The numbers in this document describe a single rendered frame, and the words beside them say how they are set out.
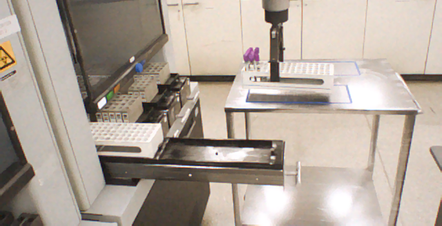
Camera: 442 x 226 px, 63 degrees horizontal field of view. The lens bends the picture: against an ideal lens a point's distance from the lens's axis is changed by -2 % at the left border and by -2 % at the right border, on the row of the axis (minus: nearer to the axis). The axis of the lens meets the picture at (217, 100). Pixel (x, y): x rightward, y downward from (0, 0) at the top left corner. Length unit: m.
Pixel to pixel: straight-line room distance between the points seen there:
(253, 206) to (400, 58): 2.19
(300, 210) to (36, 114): 1.13
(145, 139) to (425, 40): 2.78
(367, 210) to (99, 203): 1.07
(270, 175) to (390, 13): 2.50
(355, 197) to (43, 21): 1.36
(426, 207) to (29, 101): 1.89
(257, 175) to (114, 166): 0.40
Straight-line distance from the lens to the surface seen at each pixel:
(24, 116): 0.80
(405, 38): 3.38
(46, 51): 0.86
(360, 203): 1.67
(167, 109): 1.28
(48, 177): 0.87
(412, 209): 2.14
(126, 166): 1.05
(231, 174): 0.96
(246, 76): 1.22
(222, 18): 3.25
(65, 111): 0.90
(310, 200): 1.65
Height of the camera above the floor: 1.37
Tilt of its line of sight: 26 degrees down
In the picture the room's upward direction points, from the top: 6 degrees counter-clockwise
